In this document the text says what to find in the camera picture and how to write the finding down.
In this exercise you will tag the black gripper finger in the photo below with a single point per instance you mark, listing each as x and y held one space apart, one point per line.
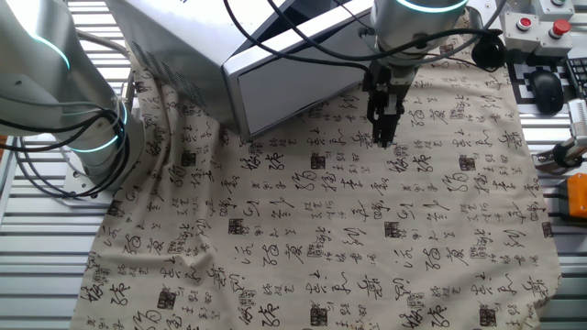
395 124
377 119

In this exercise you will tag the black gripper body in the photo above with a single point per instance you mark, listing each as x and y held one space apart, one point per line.
390 78

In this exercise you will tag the silver mirrored microwave door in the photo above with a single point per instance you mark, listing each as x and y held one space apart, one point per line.
298 87

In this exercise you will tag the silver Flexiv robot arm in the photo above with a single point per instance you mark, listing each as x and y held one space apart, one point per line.
46 87

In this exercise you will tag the silver microwave body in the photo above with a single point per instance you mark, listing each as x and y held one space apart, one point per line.
183 27

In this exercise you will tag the beige calligraphy print cloth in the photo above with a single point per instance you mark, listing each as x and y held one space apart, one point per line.
321 229

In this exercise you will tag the black white marker board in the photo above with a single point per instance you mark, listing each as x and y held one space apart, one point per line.
520 84

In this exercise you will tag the grey box small red button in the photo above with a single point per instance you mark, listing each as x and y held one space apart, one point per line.
520 32

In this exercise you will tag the black computer mouse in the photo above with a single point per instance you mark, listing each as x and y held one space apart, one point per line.
546 91

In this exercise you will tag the grey box red mushroom button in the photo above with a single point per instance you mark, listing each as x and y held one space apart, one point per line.
555 43

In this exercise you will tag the grey box dark button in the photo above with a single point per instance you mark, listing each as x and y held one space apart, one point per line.
555 10

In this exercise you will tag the black keyboard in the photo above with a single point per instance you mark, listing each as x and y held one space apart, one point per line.
579 75

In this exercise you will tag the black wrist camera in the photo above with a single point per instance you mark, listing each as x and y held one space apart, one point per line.
488 51

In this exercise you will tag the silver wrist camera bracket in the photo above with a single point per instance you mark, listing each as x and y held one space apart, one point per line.
475 18

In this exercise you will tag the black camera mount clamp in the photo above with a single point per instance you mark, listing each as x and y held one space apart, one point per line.
566 156

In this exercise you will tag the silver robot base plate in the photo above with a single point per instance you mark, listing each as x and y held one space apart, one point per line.
87 200

